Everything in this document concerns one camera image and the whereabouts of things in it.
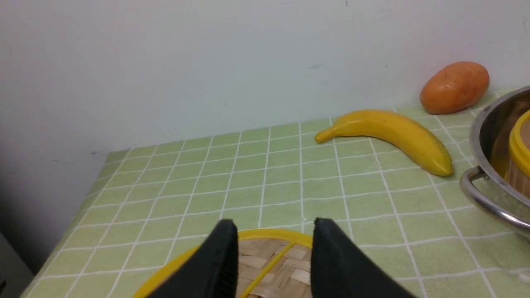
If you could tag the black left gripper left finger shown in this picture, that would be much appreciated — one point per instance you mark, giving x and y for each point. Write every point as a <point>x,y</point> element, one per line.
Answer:
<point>210,272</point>

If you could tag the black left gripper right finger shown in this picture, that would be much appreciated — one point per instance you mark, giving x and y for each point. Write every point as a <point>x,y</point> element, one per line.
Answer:
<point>339,269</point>

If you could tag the yellow bamboo steamer lid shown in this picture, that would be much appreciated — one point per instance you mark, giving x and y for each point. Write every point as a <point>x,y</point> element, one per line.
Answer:
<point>274,263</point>

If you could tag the yellow bamboo steamer basket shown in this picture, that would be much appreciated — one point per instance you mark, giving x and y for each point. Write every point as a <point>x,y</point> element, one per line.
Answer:
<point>518,173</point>

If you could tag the stainless steel pot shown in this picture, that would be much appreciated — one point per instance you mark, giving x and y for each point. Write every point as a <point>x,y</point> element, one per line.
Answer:
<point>485,185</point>

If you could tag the green checkered tablecloth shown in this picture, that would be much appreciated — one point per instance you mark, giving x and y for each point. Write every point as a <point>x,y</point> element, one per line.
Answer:
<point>149,205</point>

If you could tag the yellow banana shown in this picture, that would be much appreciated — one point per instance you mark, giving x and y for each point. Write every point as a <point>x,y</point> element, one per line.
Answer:
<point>413,139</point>

